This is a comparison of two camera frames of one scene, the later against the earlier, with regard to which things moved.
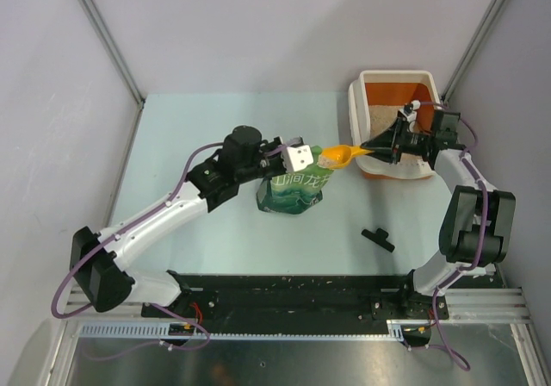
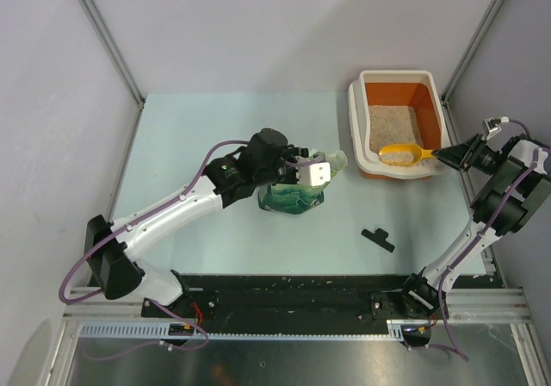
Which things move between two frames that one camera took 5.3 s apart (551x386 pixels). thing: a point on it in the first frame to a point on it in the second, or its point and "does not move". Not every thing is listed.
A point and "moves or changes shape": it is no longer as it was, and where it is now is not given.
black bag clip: x=379 y=237 does not move
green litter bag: x=295 y=191 does not move
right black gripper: x=389 y=145 to x=458 y=155
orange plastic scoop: x=340 y=156 moves or changes shape
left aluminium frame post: x=105 y=34 does not move
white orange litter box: x=374 y=100 does not move
